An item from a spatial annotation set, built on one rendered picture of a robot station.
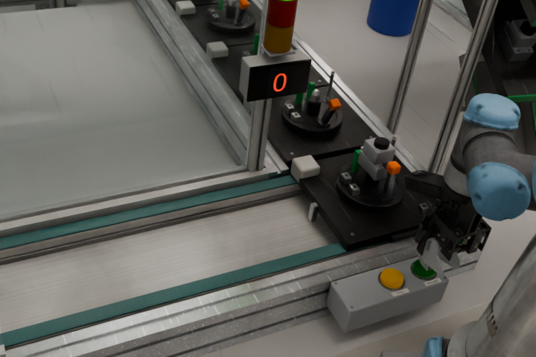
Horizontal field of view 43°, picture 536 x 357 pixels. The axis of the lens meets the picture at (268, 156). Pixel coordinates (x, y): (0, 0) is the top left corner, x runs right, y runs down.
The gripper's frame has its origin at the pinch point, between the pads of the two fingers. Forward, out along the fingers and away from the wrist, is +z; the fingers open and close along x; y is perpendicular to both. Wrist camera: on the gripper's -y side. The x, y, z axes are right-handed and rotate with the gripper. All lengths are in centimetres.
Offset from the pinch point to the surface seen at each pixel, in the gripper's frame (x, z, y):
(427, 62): 60, 13, -77
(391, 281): -8.1, 1.2, 1.0
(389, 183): 1.0, -5.0, -15.8
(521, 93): 26.6, -21.2, -15.4
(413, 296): -4.3, 3.8, 3.5
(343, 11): 51, 13, -114
